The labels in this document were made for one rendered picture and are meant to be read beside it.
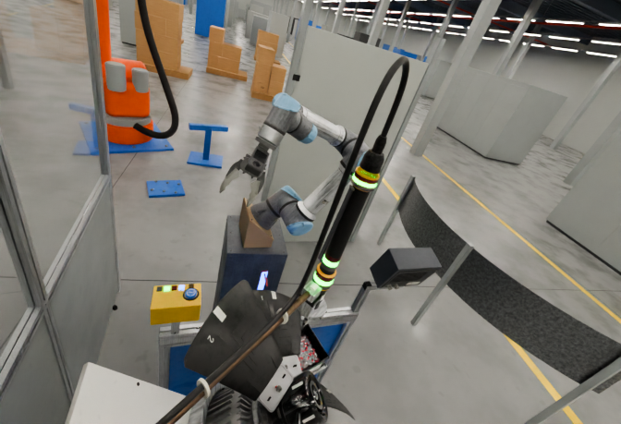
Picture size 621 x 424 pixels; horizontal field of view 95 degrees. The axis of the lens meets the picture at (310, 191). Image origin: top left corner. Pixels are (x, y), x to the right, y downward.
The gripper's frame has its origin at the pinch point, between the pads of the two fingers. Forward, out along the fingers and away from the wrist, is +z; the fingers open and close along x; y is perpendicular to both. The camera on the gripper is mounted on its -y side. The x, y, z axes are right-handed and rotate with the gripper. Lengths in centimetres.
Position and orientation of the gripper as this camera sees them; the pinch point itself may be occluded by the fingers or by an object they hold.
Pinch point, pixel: (235, 198)
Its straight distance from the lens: 91.7
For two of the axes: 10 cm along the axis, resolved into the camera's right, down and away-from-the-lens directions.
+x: -8.4, -4.8, -2.4
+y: -1.7, -1.9, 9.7
